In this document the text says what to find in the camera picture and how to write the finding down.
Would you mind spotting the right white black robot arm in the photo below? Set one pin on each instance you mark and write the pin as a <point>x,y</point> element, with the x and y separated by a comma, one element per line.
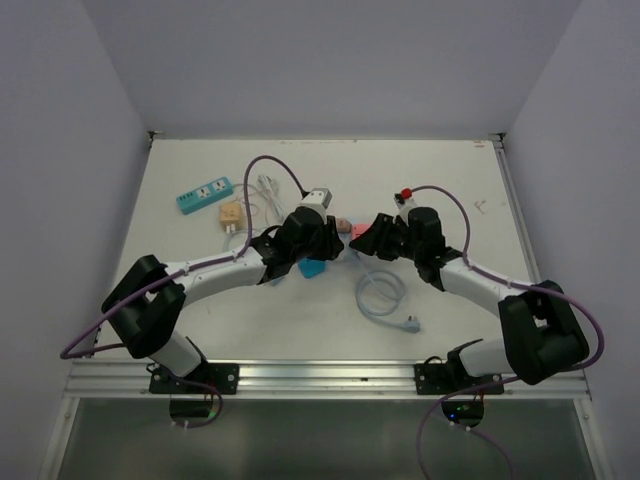
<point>540,335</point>

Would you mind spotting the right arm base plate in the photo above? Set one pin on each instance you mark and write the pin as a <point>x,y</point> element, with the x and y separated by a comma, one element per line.
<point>443,379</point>

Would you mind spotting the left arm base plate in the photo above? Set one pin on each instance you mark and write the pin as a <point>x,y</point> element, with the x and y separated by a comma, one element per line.
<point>223,377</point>

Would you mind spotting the brown pink cube adapter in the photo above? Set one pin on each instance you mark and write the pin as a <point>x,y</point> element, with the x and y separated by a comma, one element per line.
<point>343,225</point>

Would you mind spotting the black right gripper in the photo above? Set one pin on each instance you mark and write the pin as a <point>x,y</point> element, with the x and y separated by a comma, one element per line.
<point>376,239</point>

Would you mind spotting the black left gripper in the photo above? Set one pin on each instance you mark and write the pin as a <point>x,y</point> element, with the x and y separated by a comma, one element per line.
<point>331,242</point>

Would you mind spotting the blue cube socket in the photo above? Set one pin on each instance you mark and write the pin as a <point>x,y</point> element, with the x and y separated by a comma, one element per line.
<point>311,268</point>

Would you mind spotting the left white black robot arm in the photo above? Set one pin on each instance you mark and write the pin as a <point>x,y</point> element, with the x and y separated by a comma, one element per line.
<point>144,307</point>

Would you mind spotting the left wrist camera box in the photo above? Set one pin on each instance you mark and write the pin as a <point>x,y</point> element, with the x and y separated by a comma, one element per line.
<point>317,198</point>

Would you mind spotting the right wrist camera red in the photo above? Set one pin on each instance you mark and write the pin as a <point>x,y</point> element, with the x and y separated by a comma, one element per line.
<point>404,199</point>

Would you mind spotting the red pink cube adapter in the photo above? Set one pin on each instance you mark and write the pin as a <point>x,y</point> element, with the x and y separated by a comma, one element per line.
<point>358,230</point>

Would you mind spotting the teal power strip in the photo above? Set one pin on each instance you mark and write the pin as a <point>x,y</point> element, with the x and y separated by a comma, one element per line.
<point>205,195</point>

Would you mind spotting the aluminium front rail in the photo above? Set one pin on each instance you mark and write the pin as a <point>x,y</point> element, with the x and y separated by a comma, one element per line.
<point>342,380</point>

